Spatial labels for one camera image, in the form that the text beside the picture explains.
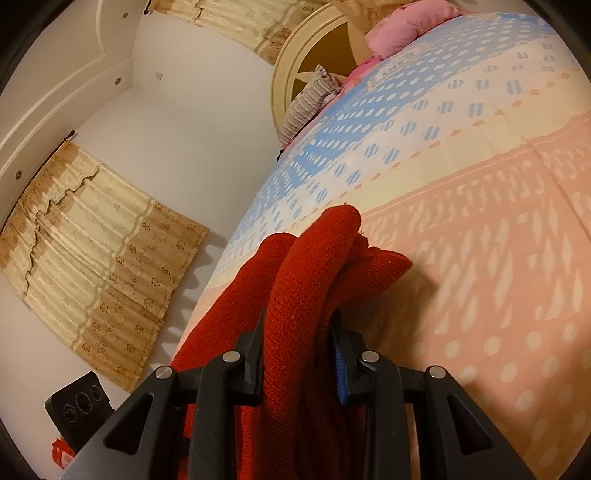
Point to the polka dot bedspread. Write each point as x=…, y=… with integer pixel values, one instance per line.
x=461, y=230

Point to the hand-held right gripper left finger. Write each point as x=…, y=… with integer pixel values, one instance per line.
x=251, y=364

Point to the grey striped cloth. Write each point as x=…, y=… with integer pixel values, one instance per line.
x=304, y=101

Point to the red knit garment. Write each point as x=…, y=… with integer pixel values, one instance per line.
x=314, y=277

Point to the cream round wooden headboard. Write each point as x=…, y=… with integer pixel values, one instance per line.
x=281, y=83

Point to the beige patterned curtain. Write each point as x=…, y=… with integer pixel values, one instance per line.
x=92, y=267
x=231, y=18

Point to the pink pillow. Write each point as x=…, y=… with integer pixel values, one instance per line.
x=397, y=27

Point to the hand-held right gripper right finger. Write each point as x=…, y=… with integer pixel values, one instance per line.
x=340, y=374

